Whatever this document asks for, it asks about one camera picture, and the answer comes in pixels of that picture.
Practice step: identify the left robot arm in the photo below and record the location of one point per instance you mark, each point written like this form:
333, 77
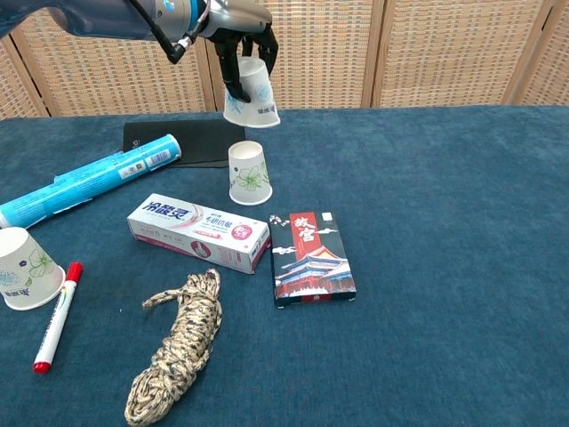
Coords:
89, 18

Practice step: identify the white marker red cap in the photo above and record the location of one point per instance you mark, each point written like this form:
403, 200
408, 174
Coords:
55, 324

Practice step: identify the woven bamboo folding screen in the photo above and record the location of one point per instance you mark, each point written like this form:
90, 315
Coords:
400, 53

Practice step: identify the white pink toothpaste box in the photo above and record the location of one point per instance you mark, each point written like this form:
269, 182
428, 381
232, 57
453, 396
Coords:
195, 231

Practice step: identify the teal carpet table cover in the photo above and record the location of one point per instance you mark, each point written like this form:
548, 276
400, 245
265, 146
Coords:
444, 178

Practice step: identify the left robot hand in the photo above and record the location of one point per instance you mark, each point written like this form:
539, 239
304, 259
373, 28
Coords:
235, 13

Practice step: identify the white paper cup blue flower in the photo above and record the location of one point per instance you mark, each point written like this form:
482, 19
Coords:
258, 102

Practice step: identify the white paper cup green flower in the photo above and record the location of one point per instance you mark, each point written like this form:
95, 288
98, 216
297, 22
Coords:
246, 178
22, 271

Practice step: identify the black leather wallet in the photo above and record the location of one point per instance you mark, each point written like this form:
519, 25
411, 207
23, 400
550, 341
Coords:
200, 138

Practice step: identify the light blue cylindrical tube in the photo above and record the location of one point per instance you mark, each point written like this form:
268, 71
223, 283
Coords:
89, 178

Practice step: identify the dark palace print card box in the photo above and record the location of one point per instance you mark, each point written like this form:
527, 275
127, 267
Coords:
311, 262

